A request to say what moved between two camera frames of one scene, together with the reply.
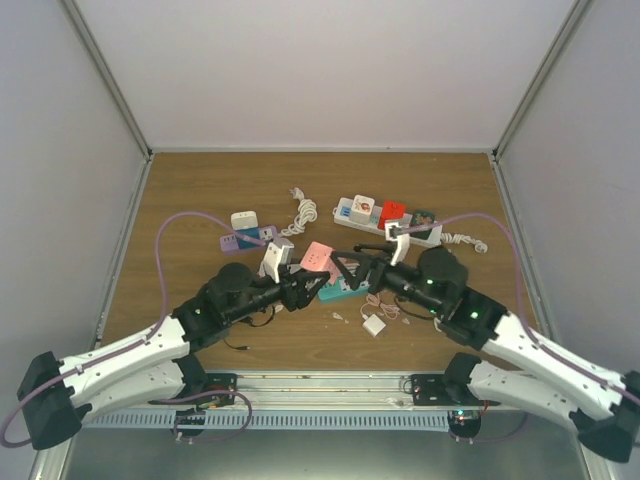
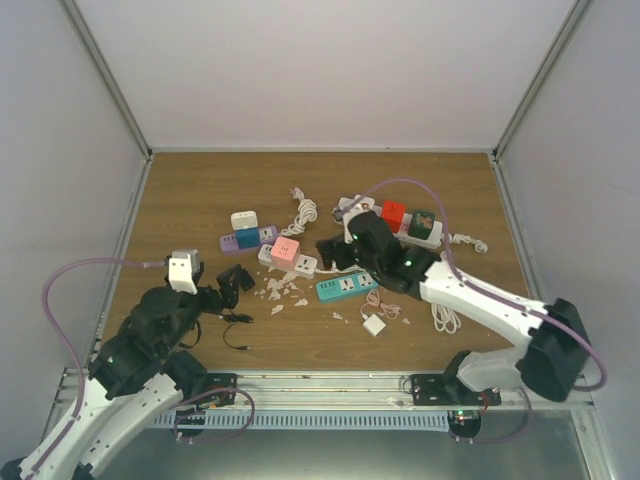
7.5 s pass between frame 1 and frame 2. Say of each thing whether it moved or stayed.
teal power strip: stayed
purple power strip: stayed
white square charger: stayed
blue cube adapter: stayed
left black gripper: moved
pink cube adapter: moved
